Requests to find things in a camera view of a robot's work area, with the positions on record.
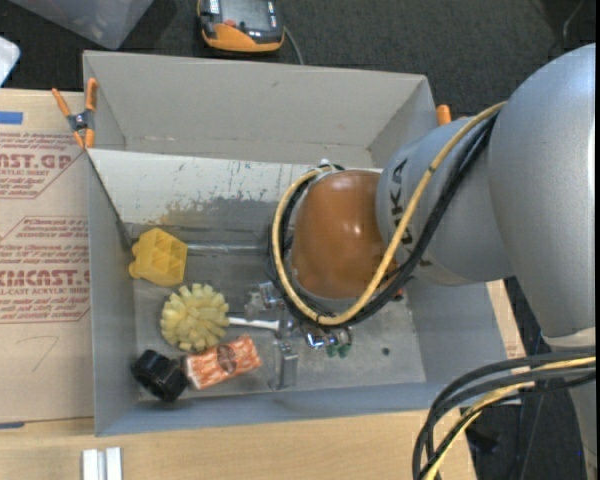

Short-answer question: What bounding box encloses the yellow faceted plastic block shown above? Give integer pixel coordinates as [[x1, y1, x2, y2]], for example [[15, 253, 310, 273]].
[[127, 226, 189, 288]]

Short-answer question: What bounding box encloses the grey metal bin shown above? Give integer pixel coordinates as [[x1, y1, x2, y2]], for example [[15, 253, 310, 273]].
[[82, 50, 511, 438]]

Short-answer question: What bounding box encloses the brown cardboard board red print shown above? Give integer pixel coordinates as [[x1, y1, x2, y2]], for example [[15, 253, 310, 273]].
[[0, 87, 97, 432]]

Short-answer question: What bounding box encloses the orange and white packet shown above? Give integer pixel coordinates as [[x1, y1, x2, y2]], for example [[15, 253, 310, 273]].
[[181, 334, 264, 392]]

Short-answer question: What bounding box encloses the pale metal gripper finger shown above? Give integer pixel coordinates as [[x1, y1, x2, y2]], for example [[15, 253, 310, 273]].
[[268, 339, 300, 390], [243, 281, 286, 321]]

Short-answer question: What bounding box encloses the black round cap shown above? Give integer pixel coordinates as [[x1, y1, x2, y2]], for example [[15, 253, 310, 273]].
[[129, 349, 189, 403]]

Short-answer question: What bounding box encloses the yellow sponge brush white handle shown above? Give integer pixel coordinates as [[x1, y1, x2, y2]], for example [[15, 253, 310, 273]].
[[159, 282, 284, 353]]

